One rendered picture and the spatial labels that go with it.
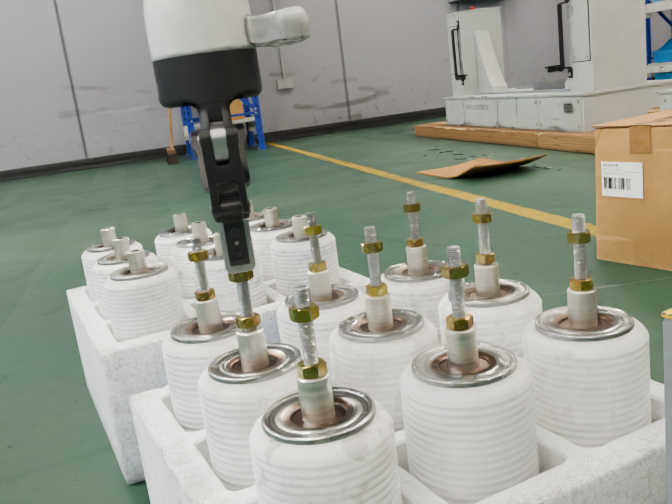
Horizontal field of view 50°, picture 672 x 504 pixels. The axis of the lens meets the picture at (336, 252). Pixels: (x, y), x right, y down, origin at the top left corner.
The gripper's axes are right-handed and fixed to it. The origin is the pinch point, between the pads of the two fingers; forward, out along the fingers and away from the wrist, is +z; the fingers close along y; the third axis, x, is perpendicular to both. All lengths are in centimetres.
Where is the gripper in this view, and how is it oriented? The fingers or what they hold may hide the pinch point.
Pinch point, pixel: (236, 244)
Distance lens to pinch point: 55.5
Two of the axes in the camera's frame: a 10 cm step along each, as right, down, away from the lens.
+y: 1.7, 2.1, -9.6
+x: 9.8, -1.7, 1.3
